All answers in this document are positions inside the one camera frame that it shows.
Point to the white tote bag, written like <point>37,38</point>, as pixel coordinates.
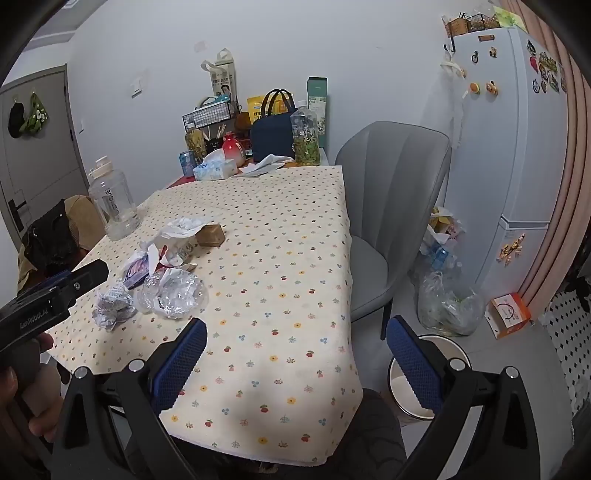
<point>455,115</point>

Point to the person's left hand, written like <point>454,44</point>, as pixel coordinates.
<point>44,422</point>

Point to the crumpled silver wrapper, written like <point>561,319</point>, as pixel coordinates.
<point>113,307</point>

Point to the grey upholstered chair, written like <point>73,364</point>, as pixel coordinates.
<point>392,184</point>

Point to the small brown box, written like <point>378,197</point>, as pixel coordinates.
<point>210,235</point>

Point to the white light switch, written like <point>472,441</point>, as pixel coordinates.
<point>139,85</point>

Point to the pale blue tissue box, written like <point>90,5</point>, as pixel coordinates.
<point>214,170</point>

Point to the glass jar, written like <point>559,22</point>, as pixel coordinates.
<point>194,143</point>

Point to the white paper sheet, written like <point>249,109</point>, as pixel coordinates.
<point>268,164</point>

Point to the blue can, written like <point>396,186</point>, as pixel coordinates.
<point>187,162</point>

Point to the white printed carton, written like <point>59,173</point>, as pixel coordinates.
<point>225,78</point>

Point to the navy lunch bag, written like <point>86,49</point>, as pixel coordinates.
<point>272,136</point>

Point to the floral tablecloth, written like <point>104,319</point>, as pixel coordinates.
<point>277,277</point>

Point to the white refrigerator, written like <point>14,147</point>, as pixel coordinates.
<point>503,152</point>

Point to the orange and white cardboard box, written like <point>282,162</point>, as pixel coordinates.
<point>508,316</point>

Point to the green patterned packet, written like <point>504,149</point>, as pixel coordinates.
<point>510,16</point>

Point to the green patterned bag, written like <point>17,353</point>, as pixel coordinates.
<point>304,138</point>

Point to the white plastic bag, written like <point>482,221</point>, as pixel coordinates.
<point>438,230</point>

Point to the blue label plastic bottles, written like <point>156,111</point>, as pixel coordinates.
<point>442,257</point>

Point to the tall green box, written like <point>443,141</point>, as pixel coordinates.
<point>317,99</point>

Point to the group of fridge magnets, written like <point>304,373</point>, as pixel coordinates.
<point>547,69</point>

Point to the yellow packet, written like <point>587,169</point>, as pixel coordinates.
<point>255,106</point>

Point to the white round waste bin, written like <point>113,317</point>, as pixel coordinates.
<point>400,392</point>

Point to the grey door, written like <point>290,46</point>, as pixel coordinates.
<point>41,161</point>

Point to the red white teapot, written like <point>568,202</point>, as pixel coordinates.
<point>233,150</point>

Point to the crumpled white wrapper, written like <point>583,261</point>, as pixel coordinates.
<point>150,259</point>

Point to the crumpled white tissue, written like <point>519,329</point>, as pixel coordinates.
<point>184,226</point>

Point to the crumpled clear plastic container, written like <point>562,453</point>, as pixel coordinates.
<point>178,295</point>

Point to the clear water jug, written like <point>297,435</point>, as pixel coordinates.
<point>113,203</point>

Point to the black hat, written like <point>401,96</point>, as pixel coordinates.
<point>16,120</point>

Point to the black cloth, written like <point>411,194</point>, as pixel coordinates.
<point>46,240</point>

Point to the clear plastic bag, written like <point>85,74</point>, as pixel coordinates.
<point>448,307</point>

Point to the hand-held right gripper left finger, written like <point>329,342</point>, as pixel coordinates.
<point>180,367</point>

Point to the crumpled milk carton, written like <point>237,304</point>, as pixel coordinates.
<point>178,254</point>

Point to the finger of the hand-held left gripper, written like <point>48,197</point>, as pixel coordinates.
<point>60,278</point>
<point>87,277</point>

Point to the golden fridge decoration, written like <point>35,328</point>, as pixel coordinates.
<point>510,249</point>

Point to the green hat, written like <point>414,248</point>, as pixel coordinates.
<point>37,115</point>

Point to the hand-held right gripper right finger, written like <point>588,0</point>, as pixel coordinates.
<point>413,369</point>

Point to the pink curtain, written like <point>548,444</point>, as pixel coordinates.
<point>570,184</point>

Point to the purple tissue packet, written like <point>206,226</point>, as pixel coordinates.
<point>136,273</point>

